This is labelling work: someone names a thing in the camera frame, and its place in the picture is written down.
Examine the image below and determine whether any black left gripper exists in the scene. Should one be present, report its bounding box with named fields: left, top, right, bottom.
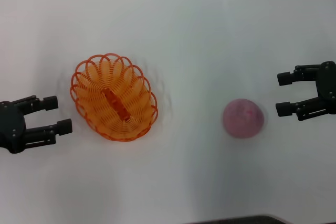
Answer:
left=0, top=95, right=74, bottom=154

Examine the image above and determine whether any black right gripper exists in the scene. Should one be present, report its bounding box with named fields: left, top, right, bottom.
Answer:
left=275, top=60, right=336, bottom=122

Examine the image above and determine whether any pink peach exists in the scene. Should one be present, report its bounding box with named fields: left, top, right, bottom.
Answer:
left=222, top=98, right=265, bottom=139

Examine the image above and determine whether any orange woven plastic basket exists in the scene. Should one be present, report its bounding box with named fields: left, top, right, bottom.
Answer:
left=69, top=52, right=159, bottom=143

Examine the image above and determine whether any dark curved robot base edge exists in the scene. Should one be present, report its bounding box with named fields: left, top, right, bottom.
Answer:
left=183, top=214, right=289, bottom=224

